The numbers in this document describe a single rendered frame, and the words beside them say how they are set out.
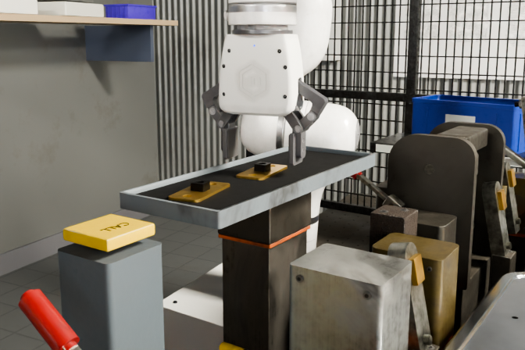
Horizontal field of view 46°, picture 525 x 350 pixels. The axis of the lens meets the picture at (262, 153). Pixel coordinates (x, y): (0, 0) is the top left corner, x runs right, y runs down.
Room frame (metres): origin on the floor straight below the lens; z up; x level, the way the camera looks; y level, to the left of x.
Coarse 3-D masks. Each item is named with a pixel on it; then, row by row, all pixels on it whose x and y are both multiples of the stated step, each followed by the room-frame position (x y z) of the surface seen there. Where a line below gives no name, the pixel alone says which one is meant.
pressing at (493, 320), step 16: (496, 288) 0.77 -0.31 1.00; (512, 288) 0.78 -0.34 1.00; (480, 304) 0.73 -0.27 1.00; (496, 304) 0.73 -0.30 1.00; (512, 304) 0.73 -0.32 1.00; (480, 320) 0.68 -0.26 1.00; (496, 320) 0.69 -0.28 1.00; (512, 320) 0.69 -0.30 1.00; (464, 336) 0.64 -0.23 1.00; (480, 336) 0.65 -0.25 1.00; (496, 336) 0.65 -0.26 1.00; (512, 336) 0.65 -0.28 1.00
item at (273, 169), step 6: (258, 162) 0.78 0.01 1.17; (264, 162) 0.78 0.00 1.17; (270, 162) 0.78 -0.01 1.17; (252, 168) 0.79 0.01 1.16; (258, 168) 0.77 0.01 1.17; (264, 168) 0.77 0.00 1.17; (270, 168) 0.78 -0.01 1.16; (276, 168) 0.79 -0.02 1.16; (282, 168) 0.79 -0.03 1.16; (240, 174) 0.75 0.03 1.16; (246, 174) 0.75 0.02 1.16; (252, 174) 0.76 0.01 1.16; (258, 174) 0.75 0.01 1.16; (264, 174) 0.75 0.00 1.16; (270, 174) 0.76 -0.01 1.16
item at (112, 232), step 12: (108, 216) 0.58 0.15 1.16; (120, 216) 0.58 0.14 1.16; (72, 228) 0.54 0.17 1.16; (84, 228) 0.54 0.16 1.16; (96, 228) 0.54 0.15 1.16; (108, 228) 0.54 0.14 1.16; (120, 228) 0.54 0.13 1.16; (132, 228) 0.54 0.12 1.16; (144, 228) 0.55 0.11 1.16; (72, 240) 0.54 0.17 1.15; (84, 240) 0.53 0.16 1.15; (96, 240) 0.52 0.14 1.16; (108, 240) 0.51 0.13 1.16; (120, 240) 0.52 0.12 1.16; (132, 240) 0.53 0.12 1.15
